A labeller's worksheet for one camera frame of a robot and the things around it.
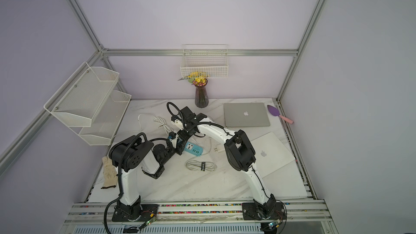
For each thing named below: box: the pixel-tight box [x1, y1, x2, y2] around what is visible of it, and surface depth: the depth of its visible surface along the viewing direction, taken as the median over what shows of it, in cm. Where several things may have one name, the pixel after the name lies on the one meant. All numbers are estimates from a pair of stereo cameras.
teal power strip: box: [183, 141, 204, 157], surface depth 94 cm
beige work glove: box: [100, 156, 119, 190], surface depth 86 cm
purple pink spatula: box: [267, 104, 295, 125], surface depth 117 cm
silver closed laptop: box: [223, 102, 271, 128], surface depth 114 cm
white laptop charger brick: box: [213, 143, 225, 153], surface depth 95 cm
